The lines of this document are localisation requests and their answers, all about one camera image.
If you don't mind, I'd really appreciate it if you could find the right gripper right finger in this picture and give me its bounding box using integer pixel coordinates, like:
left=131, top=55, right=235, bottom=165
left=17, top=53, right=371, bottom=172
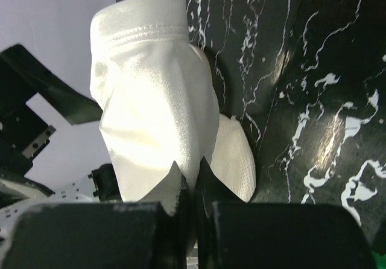
left=195, top=160, right=376, bottom=268

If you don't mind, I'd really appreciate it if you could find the white bra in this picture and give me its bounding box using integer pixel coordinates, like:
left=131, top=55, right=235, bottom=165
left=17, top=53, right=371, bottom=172
left=90, top=0, right=220, bottom=201

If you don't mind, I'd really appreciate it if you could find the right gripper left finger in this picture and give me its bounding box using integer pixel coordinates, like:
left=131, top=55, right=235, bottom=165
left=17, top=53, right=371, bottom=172
left=1, top=164, right=189, bottom=268

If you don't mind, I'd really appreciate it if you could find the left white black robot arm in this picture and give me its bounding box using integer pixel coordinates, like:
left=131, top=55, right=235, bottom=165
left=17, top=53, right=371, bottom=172
left=1, top=43, right=121, bottom=241

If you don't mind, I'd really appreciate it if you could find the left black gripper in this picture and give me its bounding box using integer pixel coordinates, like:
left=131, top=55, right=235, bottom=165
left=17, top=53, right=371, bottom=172
left=1, top=44, right=102, bottom=177

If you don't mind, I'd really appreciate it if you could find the white mesh laundry bag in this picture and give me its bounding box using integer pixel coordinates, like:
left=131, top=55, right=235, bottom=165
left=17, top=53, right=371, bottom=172
left=189, top=44, right=259, bottom=204

